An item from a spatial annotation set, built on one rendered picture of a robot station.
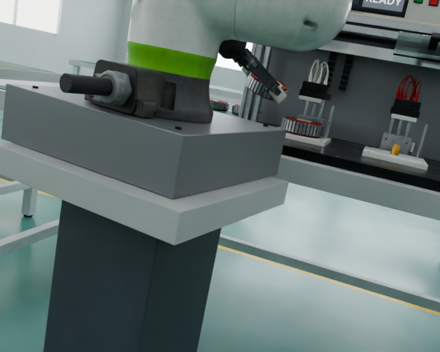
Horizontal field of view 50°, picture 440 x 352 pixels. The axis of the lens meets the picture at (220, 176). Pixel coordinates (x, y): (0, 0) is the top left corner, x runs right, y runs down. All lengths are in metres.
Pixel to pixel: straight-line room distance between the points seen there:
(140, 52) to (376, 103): 0.98
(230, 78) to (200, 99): 7.39
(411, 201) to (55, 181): 0.69
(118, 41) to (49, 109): 8.31
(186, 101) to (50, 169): 0.20
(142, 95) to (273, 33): 0.19
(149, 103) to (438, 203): 0.64
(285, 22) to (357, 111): 0.92
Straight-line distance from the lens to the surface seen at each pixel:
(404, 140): 1.40
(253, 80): 1.24
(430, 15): 1.42
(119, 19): 8.96
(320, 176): 1.03
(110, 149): 0.61
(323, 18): 0.63
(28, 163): 0.67
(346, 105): 1.53
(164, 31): 0.65
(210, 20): 0.65
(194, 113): 0.65
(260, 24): 0.64
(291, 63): 1.55
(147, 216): 0.54
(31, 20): 7.18
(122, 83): 0.61
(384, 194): 1.03
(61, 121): 0.66
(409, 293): 2.08
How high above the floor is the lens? 0.90
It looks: 12 degrees down
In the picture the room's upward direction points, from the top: 11 degrees clockwise
